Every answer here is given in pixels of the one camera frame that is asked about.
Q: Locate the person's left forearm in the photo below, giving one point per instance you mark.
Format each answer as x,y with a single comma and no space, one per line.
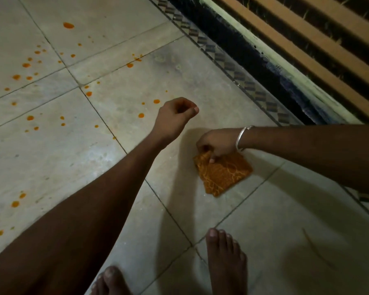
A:
86,211

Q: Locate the scatter of orange liquid drops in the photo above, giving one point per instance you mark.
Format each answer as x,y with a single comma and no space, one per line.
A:
68,25

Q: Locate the person's left foot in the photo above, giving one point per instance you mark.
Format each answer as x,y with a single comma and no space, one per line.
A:
112,282

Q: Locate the person's right foot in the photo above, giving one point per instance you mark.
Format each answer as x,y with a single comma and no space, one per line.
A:
226,264

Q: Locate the person's right thumb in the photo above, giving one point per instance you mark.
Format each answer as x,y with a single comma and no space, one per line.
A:
214,157

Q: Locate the orange patterned cloth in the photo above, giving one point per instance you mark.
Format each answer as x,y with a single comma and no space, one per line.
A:
223,176

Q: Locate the person's left hand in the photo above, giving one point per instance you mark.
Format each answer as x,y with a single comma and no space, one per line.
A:
169,121

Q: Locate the wooden slatted frame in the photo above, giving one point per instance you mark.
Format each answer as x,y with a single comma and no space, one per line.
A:
310,42

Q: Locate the person's left thumb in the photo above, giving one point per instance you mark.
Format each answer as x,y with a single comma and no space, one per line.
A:
192,113

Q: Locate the person's right forearm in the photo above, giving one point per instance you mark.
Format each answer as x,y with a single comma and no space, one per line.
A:
319,153

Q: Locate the person's right hand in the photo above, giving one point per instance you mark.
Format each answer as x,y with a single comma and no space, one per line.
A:
221,142

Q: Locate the person's foot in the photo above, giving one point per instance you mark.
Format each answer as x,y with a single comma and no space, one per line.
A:
226,264
112,282

